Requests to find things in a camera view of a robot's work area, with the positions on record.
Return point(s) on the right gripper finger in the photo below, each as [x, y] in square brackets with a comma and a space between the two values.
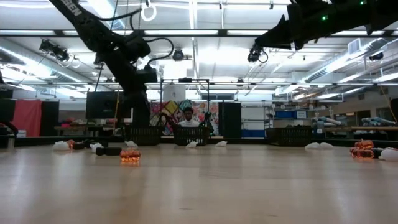
[276, 35]

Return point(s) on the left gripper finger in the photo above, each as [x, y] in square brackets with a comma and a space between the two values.
[146, 113]
[137, 113]

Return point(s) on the black slotted plastic basket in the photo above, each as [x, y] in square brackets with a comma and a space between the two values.
[143, 137]
[289, 137]
[191, 137]

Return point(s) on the small orange plastic pumpkin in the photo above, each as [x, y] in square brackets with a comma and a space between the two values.
[363, 144]
[71, 143]
[362, 153]
[130, 155]

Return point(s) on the small black plastic spider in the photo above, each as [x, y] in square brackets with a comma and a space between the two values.
[377, 152]
[108, 151]
[81, 145]

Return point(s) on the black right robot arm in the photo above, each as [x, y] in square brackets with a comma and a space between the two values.
[357, 18]

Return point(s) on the teal background robot arm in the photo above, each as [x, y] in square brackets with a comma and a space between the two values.
[326, 120]
[377, 120]

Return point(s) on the black background robot arm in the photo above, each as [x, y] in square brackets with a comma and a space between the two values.
[206, 121]

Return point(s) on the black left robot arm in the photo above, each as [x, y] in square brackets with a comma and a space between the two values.
[93, 34]

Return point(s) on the yellow pole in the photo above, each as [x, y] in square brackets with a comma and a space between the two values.
[117, 109]

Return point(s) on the black monitor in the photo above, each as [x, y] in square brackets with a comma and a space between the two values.
[102, 104]

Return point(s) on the white hanging box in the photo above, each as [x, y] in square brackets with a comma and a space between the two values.
[174, 92]

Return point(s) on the person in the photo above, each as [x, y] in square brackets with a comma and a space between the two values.
[188, 113]

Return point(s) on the white ceiling vent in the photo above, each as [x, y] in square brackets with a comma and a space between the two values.
[354, 46]

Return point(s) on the colourful patchwork mural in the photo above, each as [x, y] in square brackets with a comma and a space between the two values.
[202, 109]

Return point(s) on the black ceiling dome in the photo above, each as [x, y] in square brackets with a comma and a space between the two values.
[376, 56]

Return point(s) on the blue storage bins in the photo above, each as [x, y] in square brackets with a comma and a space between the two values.
[290, 114]

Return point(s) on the black upright panel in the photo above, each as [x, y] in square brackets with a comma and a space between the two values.
[49, 116]
[230, 119]

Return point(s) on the white cabinet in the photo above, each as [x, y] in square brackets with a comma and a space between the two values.
[252, 118]

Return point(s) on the red fabric panel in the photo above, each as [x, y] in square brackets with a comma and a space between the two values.
[28, 116]

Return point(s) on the wooden workbench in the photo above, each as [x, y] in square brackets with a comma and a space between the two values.
[373, 128]

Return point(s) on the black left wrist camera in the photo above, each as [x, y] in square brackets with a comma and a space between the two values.
[146, 76]

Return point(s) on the black metal gantry frame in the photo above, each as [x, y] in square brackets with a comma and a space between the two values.
[185, 80]

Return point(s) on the black overhead camera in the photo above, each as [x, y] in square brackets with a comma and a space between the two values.
[178, 55]

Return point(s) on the black ceiling camera cluster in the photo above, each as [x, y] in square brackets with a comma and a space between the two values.
[54, 49]

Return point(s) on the black aluminium table frame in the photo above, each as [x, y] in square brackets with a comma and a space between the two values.
[248, 141]

